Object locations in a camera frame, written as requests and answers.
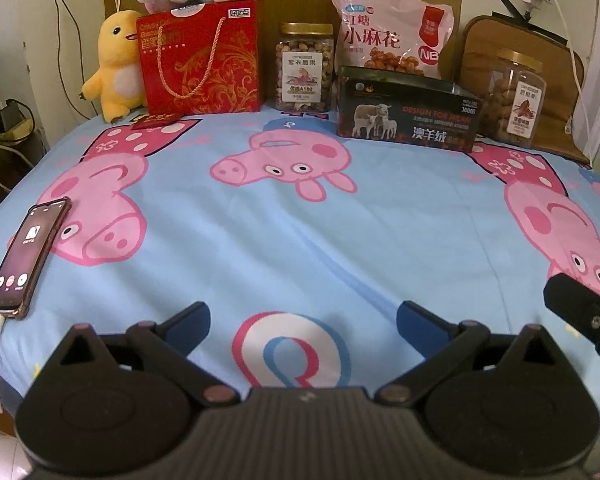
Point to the clear cashew jar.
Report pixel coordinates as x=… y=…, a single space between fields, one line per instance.
x=302 y=75

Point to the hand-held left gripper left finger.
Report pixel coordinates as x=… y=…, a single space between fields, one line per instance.
x=190 y=327

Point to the red gift bag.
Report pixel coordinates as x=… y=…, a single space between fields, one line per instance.
x=230 y=85

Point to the small red packet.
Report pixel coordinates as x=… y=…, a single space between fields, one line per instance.
x=154 y=120

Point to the smartphone in clear case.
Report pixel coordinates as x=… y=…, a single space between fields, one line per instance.
x=27 y=260

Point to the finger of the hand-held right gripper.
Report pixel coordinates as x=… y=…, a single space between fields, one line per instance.
x=585 y=310

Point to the yellow duck plush toy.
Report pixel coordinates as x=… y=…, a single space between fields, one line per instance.
x=117 y=60

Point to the brown cushion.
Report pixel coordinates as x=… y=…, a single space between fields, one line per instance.
x=565 y=125

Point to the clear jar with gold lid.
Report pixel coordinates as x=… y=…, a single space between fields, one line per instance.
x=512 y=105

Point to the pink snack bag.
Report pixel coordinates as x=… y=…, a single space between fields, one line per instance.
x=390 y=35

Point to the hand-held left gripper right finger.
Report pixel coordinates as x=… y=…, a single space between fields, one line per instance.
x=416 y=322

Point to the dark printed cardboard box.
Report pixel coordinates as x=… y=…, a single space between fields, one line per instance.
x=410 y=110

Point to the printed cartoon bed sheet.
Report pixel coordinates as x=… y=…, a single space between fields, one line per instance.
x=300 y=240

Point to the black charger block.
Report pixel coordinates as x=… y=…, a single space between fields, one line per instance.
x=10 y=117

